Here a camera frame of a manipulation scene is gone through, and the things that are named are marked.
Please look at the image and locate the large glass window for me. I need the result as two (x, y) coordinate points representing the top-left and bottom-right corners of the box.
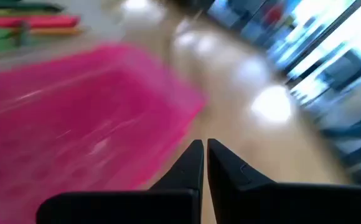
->
(273, 0), (361, 106)

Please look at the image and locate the pink pen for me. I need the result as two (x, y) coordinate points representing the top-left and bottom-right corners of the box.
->
(0, 15), (81, 29)

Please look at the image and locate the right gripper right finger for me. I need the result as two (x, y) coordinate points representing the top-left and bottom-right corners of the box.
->
(207, 138), (361, 224)

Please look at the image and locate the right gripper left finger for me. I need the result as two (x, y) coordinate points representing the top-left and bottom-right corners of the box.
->
(35, 139), (205, 224)

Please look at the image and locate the dark green crayon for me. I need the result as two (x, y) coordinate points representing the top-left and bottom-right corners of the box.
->
(0, 1), (65, 12)

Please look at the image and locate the orange pencil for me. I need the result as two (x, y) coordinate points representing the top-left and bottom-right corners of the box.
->
(27, 27), (84, 35)

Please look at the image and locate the pink and clear pencil box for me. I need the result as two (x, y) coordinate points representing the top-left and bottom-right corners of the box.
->
(0, 0), (207, 224)

